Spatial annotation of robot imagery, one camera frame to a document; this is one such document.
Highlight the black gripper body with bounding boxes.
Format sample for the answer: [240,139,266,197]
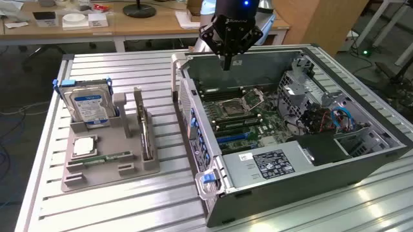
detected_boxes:
[212,0,259,56]

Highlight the green graphics card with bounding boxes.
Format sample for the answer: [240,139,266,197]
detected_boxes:
[132,87,152,161]

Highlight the white paper stack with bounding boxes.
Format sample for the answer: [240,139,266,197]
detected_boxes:
[175,11,202,29]

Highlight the brown cardboard box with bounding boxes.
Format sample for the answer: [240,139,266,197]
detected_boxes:
[186,0,204,17]

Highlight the wooden desk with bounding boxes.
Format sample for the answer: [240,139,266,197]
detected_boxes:
[0,0,291,53]

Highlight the wooden cabinet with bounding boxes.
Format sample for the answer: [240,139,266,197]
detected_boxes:
[267,0,370,56]

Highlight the black round lamp base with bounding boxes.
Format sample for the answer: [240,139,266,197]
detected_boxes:
[121,0,158,18]

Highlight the metal socket cover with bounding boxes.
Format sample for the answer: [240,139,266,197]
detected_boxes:
[242,87,267,109]

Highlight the metal disk bay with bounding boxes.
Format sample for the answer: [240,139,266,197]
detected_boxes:
[277,58,343,105]

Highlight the small white box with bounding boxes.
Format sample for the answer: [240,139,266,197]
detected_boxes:
[87,13,109,29]

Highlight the green motherboard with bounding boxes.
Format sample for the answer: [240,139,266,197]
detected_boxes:
[195,82,291,155]

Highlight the white round dish box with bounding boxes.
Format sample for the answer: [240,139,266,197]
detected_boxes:
[61,14,91,31]

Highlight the hard disk blue caddy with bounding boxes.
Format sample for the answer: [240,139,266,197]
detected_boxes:
[52,76,119,127]

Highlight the white box black lid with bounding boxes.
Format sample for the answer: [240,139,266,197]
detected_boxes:
[32,11,60,28]

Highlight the grey power supply unit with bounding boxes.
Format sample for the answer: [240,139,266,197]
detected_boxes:
[222,141,315,188]

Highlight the grey parts rack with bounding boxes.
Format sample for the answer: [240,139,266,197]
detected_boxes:
[60,92,162,193]

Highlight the blue case latch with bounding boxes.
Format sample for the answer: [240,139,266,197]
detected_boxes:
[199,169,215,186]

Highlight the silver CPU chip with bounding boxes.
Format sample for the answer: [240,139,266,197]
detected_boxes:
[72,137,97,158]

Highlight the white paper slip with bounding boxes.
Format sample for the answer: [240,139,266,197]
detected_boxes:
[3,21,29,29]

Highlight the green RAM stick white label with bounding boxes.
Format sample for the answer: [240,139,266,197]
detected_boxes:
[71,151,133,167]

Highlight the grey open PC case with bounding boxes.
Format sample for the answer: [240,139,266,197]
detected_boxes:
[170,44,413,228]

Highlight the white table frame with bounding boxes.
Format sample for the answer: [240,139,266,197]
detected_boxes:
[353,0,413,66]

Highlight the red wire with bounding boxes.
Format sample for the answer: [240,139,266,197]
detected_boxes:
[318,110,333,132]

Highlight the blue wire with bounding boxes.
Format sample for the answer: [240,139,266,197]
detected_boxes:
[331,106,357,132]

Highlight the blue floor cable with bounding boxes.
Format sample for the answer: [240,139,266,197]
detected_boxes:
[0,113,28,208]

